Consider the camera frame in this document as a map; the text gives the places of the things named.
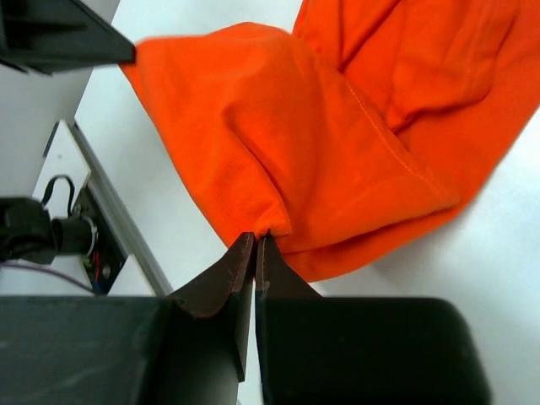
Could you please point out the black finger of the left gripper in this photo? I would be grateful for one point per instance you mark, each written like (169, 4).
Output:
(50, 37)

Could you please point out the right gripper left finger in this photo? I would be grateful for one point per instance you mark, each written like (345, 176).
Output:
(188, 347)

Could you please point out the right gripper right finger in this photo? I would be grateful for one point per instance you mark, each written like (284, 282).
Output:
(359, 350)

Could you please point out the orange t-shirt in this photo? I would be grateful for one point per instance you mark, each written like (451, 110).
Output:
(368, 125)

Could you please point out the aluminium rail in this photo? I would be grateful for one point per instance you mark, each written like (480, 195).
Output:
(118, 217)

